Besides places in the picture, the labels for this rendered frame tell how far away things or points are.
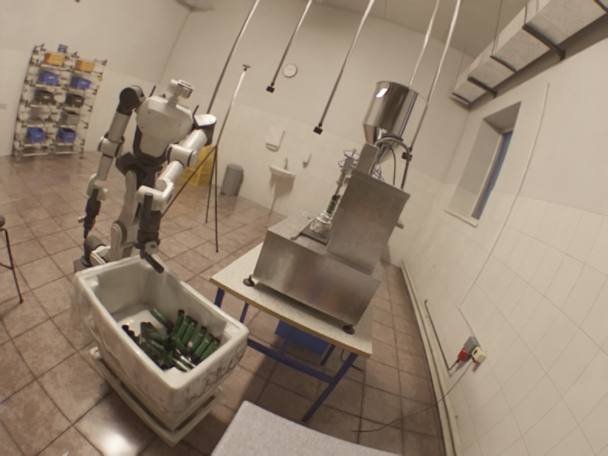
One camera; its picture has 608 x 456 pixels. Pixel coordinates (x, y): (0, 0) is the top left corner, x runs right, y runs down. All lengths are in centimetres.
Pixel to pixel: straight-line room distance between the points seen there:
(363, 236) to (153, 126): 105
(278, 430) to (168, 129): 123
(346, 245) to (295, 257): 21
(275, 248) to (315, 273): 18
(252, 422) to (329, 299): 58
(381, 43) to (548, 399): 547
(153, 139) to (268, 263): 80
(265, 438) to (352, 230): 77
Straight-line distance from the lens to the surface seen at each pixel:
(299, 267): 102
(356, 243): 102
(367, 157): 98
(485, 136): 451
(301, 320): 106
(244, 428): 69
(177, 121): 129
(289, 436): 72
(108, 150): 143
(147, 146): 134
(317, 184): 491
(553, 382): 167
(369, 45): 547
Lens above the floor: 136
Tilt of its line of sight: 16 degrees down
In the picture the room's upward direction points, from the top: 22 degrees clockwise
